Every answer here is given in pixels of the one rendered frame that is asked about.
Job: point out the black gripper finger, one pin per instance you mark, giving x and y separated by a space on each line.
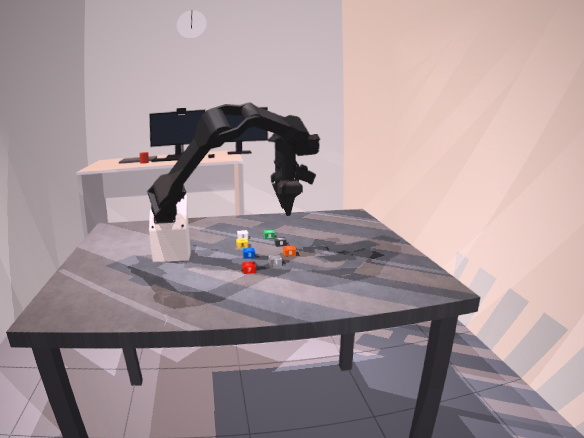
276 191
287 201

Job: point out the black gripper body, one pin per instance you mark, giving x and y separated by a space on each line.
284 176

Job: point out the blue block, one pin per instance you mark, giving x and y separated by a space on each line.
249 253

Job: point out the red block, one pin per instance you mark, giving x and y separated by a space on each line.
248 267

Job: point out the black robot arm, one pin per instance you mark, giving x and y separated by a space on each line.
290 135

